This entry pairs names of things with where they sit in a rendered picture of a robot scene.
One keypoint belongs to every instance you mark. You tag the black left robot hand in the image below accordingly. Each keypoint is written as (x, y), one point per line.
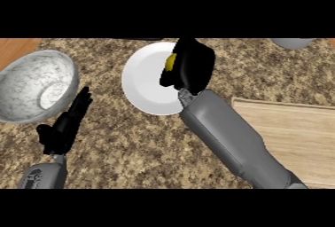
(65, 127)

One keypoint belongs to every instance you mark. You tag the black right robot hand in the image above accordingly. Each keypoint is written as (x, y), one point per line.
(193, 65)

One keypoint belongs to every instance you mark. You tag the yellow lemon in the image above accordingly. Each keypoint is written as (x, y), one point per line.
(170, 62)

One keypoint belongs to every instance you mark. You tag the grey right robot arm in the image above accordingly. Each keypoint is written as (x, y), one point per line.
(233, 139)

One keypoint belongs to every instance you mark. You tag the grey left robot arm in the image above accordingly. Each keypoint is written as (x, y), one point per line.
(46, 174)

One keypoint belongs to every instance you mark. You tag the white round plate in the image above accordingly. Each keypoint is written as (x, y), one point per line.
(143, 79)

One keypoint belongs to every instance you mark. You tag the pale wooden tray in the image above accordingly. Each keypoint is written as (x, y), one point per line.
(292, 139)

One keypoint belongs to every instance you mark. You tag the white marbled bowl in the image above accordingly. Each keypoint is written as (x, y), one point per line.
(34, 85)

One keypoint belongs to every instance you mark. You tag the grey rounded object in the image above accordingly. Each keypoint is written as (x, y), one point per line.
(291, 43)

